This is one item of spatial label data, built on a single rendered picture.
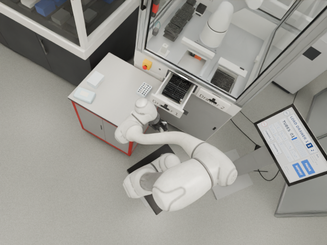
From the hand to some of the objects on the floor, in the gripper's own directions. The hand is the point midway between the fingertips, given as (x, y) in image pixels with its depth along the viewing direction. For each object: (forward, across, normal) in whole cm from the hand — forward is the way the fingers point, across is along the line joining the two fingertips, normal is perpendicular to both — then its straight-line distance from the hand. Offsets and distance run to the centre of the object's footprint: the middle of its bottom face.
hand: (163, 131), depth 153 cm
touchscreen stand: (+128, +36, -3) cm, 133 cm away
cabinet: (+103, -16, +91) cm, 138 cm away
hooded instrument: (+24, -165, +147) cm, 223 cm away
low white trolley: (+67, -79, +36) cm, 110 cm away
